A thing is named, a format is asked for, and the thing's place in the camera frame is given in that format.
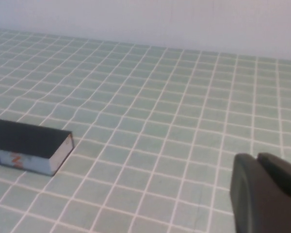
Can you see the green checked tablecloth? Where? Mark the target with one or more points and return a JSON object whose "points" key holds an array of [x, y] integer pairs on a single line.
{"points": [[160, 109]]}

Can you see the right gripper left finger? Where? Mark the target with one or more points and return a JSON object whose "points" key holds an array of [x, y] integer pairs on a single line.
{"points": [[257, 199]]}

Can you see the black glasses case printed side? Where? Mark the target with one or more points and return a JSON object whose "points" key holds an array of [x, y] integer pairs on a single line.
{"points": [[21, 138]]}

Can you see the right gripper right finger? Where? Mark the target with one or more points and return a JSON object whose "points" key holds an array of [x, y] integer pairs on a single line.
{"points": [[286, 177]]}

